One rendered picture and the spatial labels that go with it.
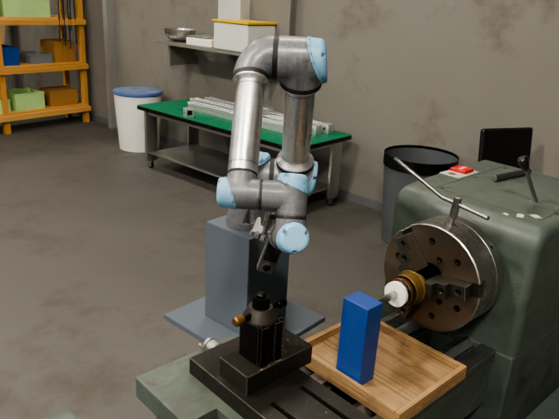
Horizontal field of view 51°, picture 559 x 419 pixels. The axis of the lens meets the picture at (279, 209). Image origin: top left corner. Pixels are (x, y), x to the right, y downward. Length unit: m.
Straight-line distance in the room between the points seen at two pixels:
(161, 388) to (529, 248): 1.02
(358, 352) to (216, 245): 0.64
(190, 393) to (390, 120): 4.04
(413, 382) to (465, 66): 3.53
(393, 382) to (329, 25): 4.28
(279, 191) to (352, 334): 0.40
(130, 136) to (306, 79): 5.44
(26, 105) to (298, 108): 6.65
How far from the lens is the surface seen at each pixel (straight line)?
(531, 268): 1.72
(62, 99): 8.36
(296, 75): 1.55
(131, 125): 6.86
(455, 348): 1.82
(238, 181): 1.39
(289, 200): 1.38
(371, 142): 5.31
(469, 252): 1.61
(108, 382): 3.05
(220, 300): 1.97
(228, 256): 1.87
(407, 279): 1.59
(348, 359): 1.53
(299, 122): 1.66
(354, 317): 1.46
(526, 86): 4.67
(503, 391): 1.90
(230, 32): 5.66
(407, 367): 1.65
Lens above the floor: 1.81
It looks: 20 degrees down
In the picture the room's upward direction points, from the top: 3 degrees clockwise
